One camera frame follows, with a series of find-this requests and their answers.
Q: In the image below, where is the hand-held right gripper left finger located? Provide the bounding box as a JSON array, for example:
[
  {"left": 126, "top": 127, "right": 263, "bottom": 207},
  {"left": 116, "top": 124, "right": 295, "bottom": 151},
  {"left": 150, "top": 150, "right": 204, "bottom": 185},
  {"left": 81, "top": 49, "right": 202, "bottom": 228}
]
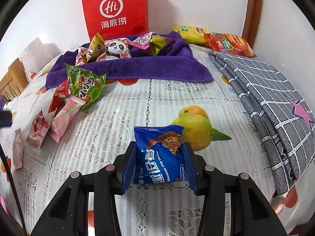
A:
[{"left": 31, "top": 141, "right": 137, "bottom": 236}]

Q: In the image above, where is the black cable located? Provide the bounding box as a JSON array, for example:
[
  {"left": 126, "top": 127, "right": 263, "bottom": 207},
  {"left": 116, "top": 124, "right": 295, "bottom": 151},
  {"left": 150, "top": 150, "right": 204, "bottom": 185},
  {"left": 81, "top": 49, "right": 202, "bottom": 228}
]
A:
[{"left": 0, "top": 143, "right": 28, "bottom": 236}]

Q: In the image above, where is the blue cookie packet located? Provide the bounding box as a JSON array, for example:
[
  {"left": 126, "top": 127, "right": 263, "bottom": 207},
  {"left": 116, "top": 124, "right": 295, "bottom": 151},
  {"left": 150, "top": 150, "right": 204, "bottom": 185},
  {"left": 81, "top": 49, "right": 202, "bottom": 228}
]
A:
[{"left": 133, "top": 125, "right": 184, "bottom": 185}]

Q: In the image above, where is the white plastic bag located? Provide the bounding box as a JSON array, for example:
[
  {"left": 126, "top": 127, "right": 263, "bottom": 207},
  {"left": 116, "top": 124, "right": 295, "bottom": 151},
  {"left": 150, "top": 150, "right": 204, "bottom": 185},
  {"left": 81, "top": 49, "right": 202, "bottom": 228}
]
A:
[{"left": 19, "top": 37, "right": 62, "bottom": 83}]

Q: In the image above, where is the orange chip bag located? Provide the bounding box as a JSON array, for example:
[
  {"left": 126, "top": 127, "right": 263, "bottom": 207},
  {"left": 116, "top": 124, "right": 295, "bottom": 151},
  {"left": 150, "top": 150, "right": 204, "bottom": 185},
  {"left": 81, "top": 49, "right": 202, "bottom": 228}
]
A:
[{"left": 204, "top": 33, "right": 257, "bottom": 58}]

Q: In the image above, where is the pale pink peach packet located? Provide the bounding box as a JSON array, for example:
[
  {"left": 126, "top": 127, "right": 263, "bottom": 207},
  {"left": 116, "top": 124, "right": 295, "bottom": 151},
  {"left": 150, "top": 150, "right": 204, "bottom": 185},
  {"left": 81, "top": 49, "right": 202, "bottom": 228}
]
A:
[{"left": 50, "top": 96, "right": 82, "bottom": 143}]

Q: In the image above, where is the yellow chip bag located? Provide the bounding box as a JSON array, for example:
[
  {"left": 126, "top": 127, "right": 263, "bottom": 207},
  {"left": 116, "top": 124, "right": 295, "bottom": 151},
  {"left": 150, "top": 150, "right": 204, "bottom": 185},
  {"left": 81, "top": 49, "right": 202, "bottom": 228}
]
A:
[{"left": 173, "top": 25, "right": 212, "bottom": 46}]

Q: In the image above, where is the grey checked cloth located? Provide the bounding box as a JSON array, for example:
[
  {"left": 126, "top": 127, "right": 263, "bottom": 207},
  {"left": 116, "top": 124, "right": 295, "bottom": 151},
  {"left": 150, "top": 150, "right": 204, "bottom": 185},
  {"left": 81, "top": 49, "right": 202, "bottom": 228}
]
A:
[{"left": 208, "top": 52, "right": 315, "bottom": 197}]

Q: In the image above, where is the red paper bag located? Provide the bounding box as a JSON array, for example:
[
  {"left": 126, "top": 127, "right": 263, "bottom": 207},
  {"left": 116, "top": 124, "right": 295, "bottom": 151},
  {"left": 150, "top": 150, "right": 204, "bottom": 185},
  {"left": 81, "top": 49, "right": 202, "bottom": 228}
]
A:
[{"left": 81, "top": 0, "right": 149, "bottom": 41}]

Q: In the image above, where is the panda print snack packet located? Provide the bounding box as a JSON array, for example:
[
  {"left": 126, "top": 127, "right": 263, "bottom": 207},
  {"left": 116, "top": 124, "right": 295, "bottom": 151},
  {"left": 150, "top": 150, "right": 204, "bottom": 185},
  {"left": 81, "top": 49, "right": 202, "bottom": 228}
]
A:
[{"left": 97, "top": 37, "right": 132, "bottom": 62}]

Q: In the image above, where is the purple towel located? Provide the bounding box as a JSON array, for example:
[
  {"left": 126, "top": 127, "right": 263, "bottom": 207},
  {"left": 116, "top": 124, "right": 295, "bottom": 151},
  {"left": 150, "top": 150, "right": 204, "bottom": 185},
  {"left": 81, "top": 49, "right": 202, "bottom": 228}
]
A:
[{"left": 45, "top": 31, "right": 214, "bottom": 89}]

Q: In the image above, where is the brown wooden door frame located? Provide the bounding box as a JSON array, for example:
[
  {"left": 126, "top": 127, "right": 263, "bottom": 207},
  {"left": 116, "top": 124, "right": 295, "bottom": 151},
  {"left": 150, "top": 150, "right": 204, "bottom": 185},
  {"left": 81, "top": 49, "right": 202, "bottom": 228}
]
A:
[{"left": 241, "top": 0, "right": 264, "bottom": 48}]

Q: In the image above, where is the strawberry print snack packet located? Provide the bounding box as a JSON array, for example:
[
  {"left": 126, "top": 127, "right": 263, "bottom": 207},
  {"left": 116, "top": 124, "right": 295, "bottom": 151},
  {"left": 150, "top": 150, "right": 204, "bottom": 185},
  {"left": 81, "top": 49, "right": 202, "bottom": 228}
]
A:
[
  {"left": 11, "top": 129, "right": 25, "bottom": 171},
  {"left": 75, "top": 47, "right": 93, "bottom": 65},
  {"left": 26, "top": 111, "right": 53, "bottom": 149}
]

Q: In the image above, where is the green snack packet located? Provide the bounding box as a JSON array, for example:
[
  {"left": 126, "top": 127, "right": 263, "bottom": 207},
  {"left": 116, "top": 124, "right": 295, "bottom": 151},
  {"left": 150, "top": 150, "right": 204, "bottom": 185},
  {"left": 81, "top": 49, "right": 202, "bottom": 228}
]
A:
[{"left": 65, "top": 63, "right": 107, "bottom": 110}]

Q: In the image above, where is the olive yellow snack packet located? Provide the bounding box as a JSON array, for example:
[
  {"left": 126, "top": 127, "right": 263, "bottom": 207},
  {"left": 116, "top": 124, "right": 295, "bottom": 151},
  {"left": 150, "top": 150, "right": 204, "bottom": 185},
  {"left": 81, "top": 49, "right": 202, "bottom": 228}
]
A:
[{"left": 150, "top": 35, "right": 173, "bottom": 54}]

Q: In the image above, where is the red snack packet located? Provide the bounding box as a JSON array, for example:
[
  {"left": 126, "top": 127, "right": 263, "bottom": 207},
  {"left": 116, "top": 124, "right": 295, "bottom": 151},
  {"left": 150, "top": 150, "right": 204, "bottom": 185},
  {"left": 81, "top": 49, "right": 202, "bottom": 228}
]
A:
[{"left": 48, "top": 80, "right": 69, "bottom": 115}]

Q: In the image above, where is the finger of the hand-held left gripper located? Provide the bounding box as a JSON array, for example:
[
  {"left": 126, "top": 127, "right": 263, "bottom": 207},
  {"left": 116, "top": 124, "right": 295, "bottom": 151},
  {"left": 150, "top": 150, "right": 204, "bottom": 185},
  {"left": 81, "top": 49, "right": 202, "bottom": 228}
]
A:
[{"left": 0, "top": 111, "right": 12, "bottom": 128}]

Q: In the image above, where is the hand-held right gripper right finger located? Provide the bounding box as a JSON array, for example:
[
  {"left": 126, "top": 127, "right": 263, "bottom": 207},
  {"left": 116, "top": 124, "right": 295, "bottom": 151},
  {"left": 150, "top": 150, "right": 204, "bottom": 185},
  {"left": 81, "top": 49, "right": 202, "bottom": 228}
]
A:
[{"left": 182, "top": 142, "right": 288, "bottom": 236}]

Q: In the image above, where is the wooden chair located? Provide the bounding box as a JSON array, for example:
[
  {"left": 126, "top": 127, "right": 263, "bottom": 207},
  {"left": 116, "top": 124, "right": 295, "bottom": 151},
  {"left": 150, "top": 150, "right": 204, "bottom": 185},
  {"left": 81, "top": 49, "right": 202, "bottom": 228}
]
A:
[{"left": 0, "top": 58, "right": 29, "bottom": 104}]

